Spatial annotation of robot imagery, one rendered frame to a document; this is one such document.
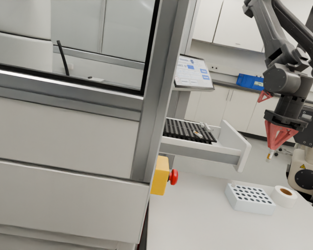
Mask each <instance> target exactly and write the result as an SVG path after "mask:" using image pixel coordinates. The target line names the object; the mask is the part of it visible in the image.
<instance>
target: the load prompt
mask: <svg viewBox="0 0 313 250"><path fill-rule="evenodd" d="M178 61H179V62H182V63H189V64H195V65H197V63H196V60H193V59H189V58H184V57H179V60H178Z"/></svg>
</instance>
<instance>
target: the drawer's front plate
mask: <svg viewBox="0 0 313 250"><path fill-rule="evenodd" d="M219 127H221V131H220V134H219V137H218V140H219V142H220V143H221V145H222V146H223V147H227V148H233V149H239V150H241V154H240V158H239V161H238V164H237V165H236V166H233V167H234V168H235V170H236V171H237V172H242V171H243V168H244V166H245V163H246V161H247V158H248V155H249V153H250V150H251V144H250V143H249V142H248V141H247V140H246V139H245V138H243V137H242V136H241V135H240V134H239V133H238V132H237V131H236V130H235V129H234V128H233V127H232V126H231V125H230V124H229V123H228V122H227V121H226V120H221V123H220V126H219Z"/></svg>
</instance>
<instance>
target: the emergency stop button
mask: <svg viewBox="0 0 313 250"><path fill-rule="evenodd" d="M177 180H178V171H177V170H176V169H172V171H171V172H170V176H169V181H170V184H171V185H175V184H176V183H177Z"/></svg>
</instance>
